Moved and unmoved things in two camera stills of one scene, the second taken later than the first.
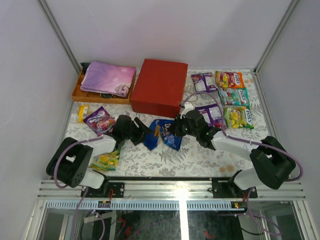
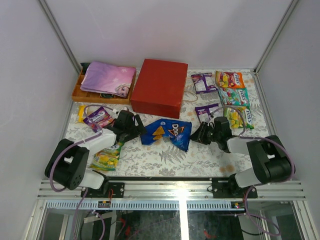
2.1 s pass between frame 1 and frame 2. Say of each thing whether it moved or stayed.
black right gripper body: moved
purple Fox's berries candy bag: stayed
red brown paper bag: stayed
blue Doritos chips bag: moved
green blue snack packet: stayed
